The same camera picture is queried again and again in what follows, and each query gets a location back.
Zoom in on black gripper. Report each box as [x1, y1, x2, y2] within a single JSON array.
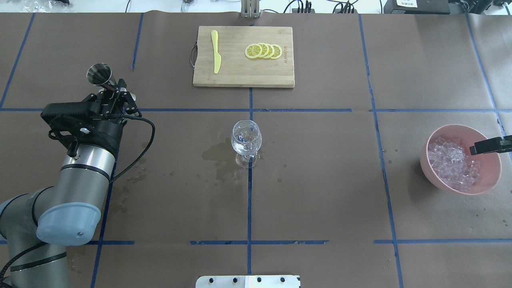
[[80, 89, 142, 149]]

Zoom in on steel cocktail jigger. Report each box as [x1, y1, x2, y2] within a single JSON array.
[[86, 63, 118, 91]]

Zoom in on black ice tongs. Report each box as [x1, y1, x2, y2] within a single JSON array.
[[469, 135, 512, 155]]

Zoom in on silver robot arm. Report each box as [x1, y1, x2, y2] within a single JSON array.
[[1, 88, 144, 288]]

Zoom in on clear wine glass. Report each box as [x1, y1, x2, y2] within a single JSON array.
[[231, 120, 263, 169]]

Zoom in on pile of clear ice cubes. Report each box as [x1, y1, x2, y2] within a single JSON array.
[[427, 136, 481, 193]]

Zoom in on yellow plastic knife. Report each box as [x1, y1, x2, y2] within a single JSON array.
[[211, 30, 222, 74]]

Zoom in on bamboo cutting board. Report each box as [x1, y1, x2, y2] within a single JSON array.
[[193, 26, 296, 89]]

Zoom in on pink bowl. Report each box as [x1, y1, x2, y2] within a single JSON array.
[[420, 124, 502, 195]]

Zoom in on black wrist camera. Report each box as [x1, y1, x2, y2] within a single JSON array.
[[40, 102, 100, 139]]

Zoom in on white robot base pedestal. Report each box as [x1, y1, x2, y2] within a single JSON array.
[[195, 275, 301, 288]]

